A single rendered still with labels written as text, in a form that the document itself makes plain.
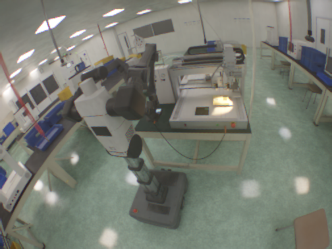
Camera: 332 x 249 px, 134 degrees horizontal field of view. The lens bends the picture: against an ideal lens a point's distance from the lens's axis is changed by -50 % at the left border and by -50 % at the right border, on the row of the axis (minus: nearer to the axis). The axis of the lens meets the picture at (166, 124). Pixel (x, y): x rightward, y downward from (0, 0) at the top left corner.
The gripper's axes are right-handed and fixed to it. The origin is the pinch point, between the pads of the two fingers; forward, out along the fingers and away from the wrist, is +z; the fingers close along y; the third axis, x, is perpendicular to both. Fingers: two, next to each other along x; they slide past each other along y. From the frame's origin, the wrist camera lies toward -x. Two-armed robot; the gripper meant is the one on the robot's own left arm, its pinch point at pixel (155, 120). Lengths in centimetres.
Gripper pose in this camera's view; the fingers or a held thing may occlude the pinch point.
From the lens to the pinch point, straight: 135.3
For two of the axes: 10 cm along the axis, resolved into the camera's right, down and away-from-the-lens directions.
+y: -9.6, 0.7, 2.8
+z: 2.9, 3.3, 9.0
